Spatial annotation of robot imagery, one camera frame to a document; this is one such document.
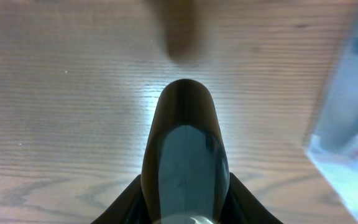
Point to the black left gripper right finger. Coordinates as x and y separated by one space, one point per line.
241 207

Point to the clear plastic container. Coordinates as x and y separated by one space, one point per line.
333 146

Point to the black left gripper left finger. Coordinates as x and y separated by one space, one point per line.
128 208

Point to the dark bottle white cap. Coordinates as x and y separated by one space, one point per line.
185 169

